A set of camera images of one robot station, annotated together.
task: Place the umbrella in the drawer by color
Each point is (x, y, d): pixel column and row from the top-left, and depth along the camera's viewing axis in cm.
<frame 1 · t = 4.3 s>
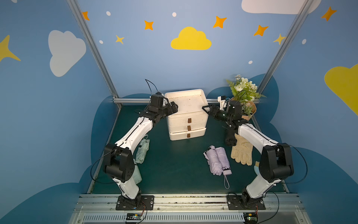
left hand: (173, 106, 86), fingers open
right hand: (206, 108, 86), fingers open
white three-drawer cabinet: (190, 121, 88), point 20 cm above the table
lilac folded umbrella: (216, 166, 85), point 5 cm above the table
lilac folded umbrella 2: (225, 164, 88), point 3 cm above the table
beige work gloves: (242, 152, 96), on the table
flower plant in pot: (244, 91, 93), point 29 cm above the table

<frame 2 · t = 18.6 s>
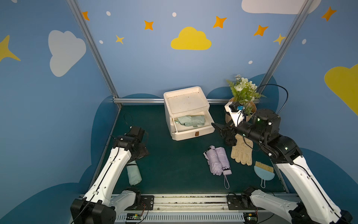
left hand: (137, 154, 76), fingers open
right hand: (222, 115, 61), fingers open
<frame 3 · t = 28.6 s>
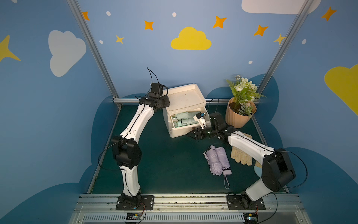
left hand: (166, 99, 88), fingers open
right hand: (192, 130, 84), fingers open
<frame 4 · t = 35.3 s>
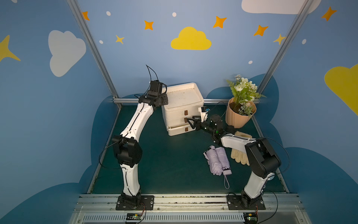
left hand: (163, 97, 88), fingers closed
right hand: (192, 116, 89), fingers open
white three-drawer cabinet: (184, 101, 93), point 24 cm above the table
the other named things where they were.

